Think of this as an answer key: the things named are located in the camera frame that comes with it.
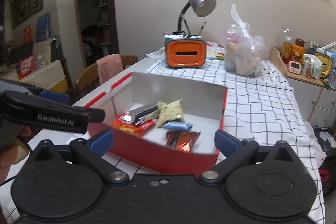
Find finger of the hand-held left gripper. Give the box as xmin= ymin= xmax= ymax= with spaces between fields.
xmin=4 ymin=91 xmax=105 ymax=132
xmin=16 ymin=82 xmax=70 ymax=105

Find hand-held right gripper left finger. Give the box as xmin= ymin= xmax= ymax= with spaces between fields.
xmin=34 ymin=129 xmax=130 ymax=184

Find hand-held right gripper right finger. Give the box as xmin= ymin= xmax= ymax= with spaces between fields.
xmin=199 ymin=130 xmax=300 ymax=184

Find red cartoon snack packet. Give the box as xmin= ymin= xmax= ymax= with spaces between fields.
xmin=112 ymin=112 xmax=157 ymax=136

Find red-brown triangular foil packet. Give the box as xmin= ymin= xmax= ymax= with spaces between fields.
xmin=165 ymin=131 xmax=201 ymax=152

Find silver foil snack packet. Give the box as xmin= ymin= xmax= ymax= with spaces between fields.
xmin=125 ymin=103 xmax=160 ymax=125

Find light blue snack packet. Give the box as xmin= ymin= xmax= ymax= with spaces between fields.
xmin=161 ymin=122 xmax=193 ymax=130

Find red cardboard box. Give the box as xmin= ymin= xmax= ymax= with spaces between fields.
xmin=72 ymin=72 xmax=229 ymax=180

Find pale green snack packet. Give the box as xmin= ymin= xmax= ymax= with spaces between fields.
xmin=156 ymin=99 xmax=184 ymax=128

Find person's left hand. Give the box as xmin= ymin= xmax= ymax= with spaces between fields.
xmin=0 ymin=127 xmax=32 ymax=184

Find sofa with beige cover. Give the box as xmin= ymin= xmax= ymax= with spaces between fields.
xmin=0 ymin=35 xmax=74 ymax=98

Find wooden chair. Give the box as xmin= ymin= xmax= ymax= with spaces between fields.
xmin=76 ymin=54 xmax=138 ymax=94

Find red printed cushion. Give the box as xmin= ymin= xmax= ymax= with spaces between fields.
xmin=17 ymin=54 xmax=37 ymax=79

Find white checked tablecloth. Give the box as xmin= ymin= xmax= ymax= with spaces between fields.
xmin=100 ymin=57 xmax=324 ymax=224

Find pink towel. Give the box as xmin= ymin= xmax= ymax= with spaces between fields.
xmin=96 ymin=53 xmax=124 ymax=85

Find small red cushion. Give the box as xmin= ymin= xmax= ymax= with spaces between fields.
xmin=23 ymin=25 xmax=32 ymax=43

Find blue cushion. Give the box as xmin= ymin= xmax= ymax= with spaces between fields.
xmin=36 ymin=13 xmax=50 ymax=42

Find clear plastic bag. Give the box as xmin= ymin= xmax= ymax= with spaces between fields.
xmin=223 ymin=4 xmax=265 ymax=77

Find wooden desk organiser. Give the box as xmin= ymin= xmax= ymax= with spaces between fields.
xmin=270 ymin=46 xmax=292 ymax=77

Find white side cabinet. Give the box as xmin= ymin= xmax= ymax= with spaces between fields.
xmin=285 ymin=74 xmax=336 ymax=130

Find black plastic bag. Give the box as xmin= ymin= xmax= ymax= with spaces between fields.
xmin=314 ymin=127 xmax=336 ymax=156

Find orange tissue box holder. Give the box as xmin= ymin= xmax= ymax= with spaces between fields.
xmin=164 ymin=35 xmax=207 ymax=68

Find white kitchen timer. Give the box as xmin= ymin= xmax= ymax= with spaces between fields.
xmin=289 ymin=60 xmax=302 ymax=73

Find dark bookshelf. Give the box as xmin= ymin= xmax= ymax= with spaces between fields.
xmin=77 ymin=0 xmax=116 ymax=56

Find white papers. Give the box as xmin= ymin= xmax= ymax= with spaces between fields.
xmin=146 ymin=47 xmax=166 ymax=59

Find yellow drink bottle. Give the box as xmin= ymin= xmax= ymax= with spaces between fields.
xmin=281 ymin=36 xmax=294 ymax=62

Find white plastic bag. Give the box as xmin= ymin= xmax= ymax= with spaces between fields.
xmin=302 ymin=55 xmax=323 ymax=80

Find orange thermos bottle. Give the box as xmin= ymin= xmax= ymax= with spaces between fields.
xmin=293 ymin=38 xmax=307 ymax=62

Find yellow green container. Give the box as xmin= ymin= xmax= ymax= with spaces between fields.
xmin=314 ymin=53 xmax=333 ymax=75

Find clear water bottle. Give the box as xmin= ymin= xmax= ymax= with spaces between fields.
xmin=328 ymin=49 xmax=336 ymax=88

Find white tube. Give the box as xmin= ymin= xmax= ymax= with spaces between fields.
xmin=316 ymin=42 xmax=336 ymax=52

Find silver desk lamp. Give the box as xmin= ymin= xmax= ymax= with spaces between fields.
xmin=178 ymin=0 xmax=217 ymax=35

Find black cable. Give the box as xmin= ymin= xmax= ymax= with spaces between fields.
xmin=0 ymin=144 xmax=33 ymax=186

